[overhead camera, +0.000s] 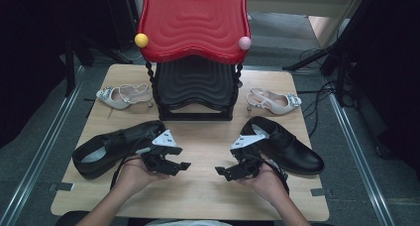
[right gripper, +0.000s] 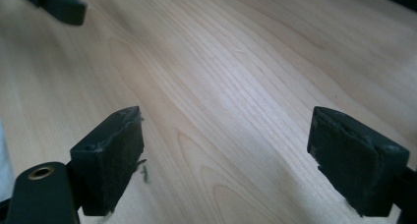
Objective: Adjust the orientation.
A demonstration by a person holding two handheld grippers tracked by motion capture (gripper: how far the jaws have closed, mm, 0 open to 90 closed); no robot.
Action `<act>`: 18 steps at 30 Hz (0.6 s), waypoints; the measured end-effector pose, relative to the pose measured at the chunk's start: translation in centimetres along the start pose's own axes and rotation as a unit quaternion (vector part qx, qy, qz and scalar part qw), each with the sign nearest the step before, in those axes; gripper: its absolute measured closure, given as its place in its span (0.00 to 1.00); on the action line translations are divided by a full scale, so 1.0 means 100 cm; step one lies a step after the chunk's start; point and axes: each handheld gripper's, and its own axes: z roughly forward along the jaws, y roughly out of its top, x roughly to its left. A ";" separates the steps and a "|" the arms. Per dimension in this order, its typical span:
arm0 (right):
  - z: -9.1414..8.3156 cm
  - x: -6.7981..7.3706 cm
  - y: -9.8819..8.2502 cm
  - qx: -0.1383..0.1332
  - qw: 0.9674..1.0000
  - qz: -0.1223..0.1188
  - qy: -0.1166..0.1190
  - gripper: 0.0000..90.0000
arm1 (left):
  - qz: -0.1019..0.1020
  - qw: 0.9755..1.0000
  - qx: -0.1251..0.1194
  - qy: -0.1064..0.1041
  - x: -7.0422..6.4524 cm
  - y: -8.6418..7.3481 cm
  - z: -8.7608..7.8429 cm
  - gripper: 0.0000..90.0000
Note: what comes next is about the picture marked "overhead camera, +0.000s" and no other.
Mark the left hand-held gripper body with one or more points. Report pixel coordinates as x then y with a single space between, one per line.
160 153

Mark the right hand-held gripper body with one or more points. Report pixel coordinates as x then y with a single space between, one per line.
246 155

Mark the black leather shoe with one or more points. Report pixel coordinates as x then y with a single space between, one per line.
297 153
125 138

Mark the white high-heeled sandal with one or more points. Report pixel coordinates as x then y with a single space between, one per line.
280 107
110 102

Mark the red and black shoe rack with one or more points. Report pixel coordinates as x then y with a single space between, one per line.
194 21

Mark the person's right hand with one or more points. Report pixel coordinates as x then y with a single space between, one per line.
269 184

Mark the person's left hand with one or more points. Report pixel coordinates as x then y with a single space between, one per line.
135 178

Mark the person's light clothing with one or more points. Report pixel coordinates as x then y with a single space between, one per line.
188 223

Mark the dark tape piece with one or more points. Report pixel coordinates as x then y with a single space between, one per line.
318 192
61 186

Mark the black chair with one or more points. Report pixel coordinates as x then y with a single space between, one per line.
71 218

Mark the black upright stand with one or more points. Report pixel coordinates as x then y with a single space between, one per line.
70 74

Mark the metal floor rail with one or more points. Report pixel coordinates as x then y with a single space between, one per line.
363 173
39 153

